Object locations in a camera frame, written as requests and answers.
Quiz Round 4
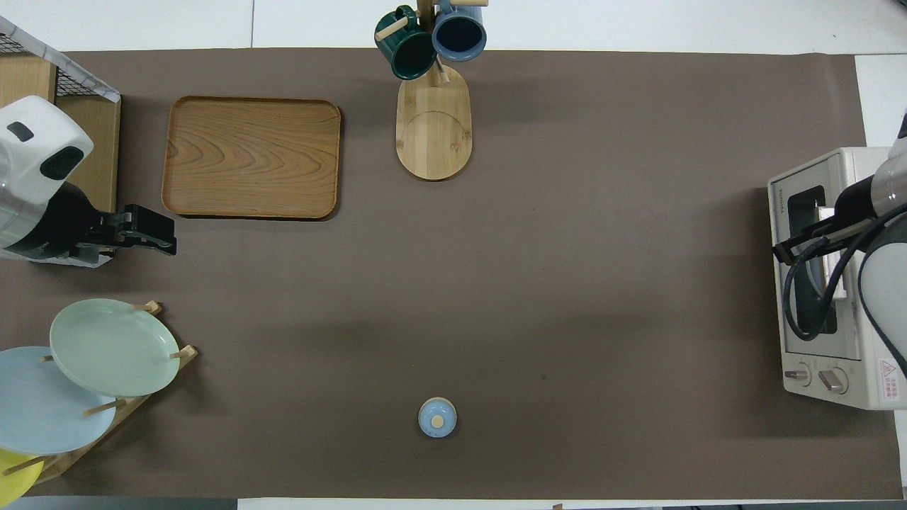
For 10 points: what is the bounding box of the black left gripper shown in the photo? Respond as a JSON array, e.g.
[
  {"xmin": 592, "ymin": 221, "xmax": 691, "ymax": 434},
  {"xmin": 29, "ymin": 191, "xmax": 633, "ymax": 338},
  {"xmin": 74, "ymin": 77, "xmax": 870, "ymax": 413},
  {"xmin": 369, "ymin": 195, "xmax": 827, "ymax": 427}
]
[{"xmin": 74, "ymin": 204, "xmax": 178, "ymax": 257}]

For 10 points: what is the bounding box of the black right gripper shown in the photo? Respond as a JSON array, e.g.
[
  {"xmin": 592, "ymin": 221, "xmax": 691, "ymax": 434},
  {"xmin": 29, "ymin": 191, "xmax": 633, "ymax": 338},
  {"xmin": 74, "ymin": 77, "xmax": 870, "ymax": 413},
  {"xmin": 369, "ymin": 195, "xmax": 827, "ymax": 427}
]
[{"xmin": 772, "ymin": 212, "xmax": 879, "ymax": 267}]

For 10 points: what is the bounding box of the toaster oven glass door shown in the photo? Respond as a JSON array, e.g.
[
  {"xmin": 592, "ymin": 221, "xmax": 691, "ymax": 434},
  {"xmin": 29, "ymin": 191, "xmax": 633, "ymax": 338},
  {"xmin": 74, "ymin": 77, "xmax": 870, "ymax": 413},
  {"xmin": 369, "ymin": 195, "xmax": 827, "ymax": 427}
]
[{"xmin": 768, "ymin": 159, "xmax": 862, "ymax": 361}]

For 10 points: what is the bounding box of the beige toaster oven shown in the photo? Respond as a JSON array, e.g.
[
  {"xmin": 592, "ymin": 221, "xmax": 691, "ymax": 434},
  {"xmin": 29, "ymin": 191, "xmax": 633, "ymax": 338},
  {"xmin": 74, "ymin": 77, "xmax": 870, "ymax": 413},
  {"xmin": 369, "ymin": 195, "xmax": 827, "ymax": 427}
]
[{"xmin": 767, "ymin": 147, "xmax": 907, "ymax": 410}]

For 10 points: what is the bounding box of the wooden shelf unit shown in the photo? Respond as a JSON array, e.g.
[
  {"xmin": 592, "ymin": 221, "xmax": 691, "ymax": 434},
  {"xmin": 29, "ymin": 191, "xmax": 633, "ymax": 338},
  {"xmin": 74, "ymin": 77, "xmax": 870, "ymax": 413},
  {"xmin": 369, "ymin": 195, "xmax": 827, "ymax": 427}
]
[{"xmin": 0, "ymin": 53, "xmax": 121, "ymax": 268}]

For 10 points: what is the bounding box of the pale green plate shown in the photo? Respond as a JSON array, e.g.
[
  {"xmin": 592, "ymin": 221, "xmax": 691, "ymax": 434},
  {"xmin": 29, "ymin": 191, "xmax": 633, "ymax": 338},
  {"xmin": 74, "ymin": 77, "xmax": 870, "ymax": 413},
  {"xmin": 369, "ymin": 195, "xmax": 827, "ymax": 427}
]
[{"xmin": 49, "ymin": 298, "xmax": 181, "ymax": 398}]

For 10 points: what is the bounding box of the wooden serving tray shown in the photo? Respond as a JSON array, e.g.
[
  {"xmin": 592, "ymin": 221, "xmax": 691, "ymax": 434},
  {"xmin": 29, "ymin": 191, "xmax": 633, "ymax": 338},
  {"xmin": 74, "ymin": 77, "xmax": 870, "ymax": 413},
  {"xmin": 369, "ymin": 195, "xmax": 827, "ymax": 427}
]
[{"xmin": 162, "ymin": 96, "xmax": 342, "ymax": 220}]

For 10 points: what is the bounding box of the brown table mat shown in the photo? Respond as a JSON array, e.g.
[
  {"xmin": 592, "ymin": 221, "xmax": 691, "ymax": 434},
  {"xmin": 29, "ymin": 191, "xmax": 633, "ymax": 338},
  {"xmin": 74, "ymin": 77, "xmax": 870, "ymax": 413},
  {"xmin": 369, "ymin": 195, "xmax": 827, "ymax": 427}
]
[{"xmin": 0, "ymin": 48, "xmax": 904, "ymax": 500}]

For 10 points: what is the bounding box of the large light blue plate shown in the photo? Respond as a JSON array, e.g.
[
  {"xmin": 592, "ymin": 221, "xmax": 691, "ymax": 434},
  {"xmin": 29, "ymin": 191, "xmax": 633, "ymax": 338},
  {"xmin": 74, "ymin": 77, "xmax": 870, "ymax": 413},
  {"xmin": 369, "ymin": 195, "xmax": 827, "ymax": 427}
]
[{"xmin": 0, "ymin": 346, "xmax": 118, "ymax": 455}]

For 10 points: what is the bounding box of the wooden plate rack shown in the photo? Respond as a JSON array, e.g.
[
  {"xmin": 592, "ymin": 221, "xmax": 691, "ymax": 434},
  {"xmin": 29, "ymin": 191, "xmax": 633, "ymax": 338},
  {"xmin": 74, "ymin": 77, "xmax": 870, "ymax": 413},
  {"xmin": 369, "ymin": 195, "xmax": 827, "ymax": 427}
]
[{"xmin": 0, "ymin": 301, "xmax": 198, "ymax": 486}]

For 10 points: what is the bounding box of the yellow plate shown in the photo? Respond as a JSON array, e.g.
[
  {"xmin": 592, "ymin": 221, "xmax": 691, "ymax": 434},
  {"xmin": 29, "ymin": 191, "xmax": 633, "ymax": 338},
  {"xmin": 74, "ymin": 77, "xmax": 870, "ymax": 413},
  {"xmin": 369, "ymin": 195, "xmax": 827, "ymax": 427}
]
[{"xmin": 0, "ymin": 448, "xmax": 43, "ymax": 500}]

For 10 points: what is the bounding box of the wooden mug tree stand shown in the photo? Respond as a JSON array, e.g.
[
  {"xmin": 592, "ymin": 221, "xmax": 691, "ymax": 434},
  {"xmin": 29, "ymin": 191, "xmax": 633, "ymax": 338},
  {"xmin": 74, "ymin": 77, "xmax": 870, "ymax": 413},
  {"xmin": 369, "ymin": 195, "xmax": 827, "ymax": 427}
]
[{"xmin": 374, "ymin": 0, "xmax": 490, "ymax": 181}]

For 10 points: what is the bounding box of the dark green mug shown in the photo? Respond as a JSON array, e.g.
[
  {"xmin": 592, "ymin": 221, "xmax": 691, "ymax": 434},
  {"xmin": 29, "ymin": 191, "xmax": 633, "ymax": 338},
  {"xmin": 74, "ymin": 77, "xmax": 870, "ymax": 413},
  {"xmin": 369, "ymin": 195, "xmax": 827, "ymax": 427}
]
[{"xmin": 374, "ymin": 6, "xmax": 438, "ymax": 81}]

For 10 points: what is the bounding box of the small blue lidded jar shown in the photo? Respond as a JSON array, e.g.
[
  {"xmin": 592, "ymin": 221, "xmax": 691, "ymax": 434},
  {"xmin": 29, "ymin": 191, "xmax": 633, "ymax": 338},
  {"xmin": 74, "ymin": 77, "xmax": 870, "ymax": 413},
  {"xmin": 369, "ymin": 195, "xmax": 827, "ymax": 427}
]
[{"xmin": 418, "ymin": 397, "xmax": 458, "ymax": 438}]

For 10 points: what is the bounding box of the blue mug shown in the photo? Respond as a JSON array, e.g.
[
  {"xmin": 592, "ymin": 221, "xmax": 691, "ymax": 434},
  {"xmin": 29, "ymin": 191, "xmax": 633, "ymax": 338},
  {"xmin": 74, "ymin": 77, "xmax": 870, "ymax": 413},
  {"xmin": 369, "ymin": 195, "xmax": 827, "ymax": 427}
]
[{"xmin": 431, "ymin": 0, "xmax": 488, "ymax": 62}]

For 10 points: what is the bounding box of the black wire basket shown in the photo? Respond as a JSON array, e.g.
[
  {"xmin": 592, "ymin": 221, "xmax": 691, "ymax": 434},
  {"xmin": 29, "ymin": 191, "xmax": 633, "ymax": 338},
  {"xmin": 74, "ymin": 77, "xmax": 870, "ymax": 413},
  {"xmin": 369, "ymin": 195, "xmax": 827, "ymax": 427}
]
[{"xmin": 0, "ymin": 34, "xmax": 96, "ymax": 98}]

